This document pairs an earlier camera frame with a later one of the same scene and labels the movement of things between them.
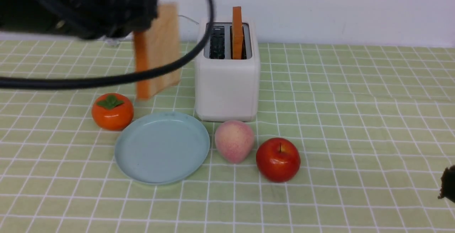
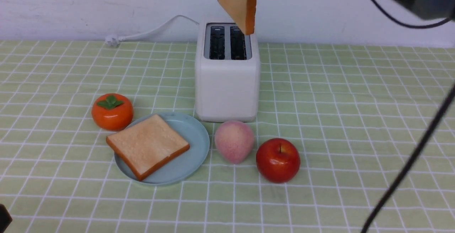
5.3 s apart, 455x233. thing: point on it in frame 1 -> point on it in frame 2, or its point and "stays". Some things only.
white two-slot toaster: x=227 y=90 stays
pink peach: x=234 y=140 stays
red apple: x=278 y=160 stays
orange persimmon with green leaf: x=112 y=112 stays
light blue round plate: x=161 y=147 stays
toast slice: x=237 y=35 -> x=241 y=6
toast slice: x=156 y=46 -> x=144 y=146
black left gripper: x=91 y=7 -> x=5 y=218
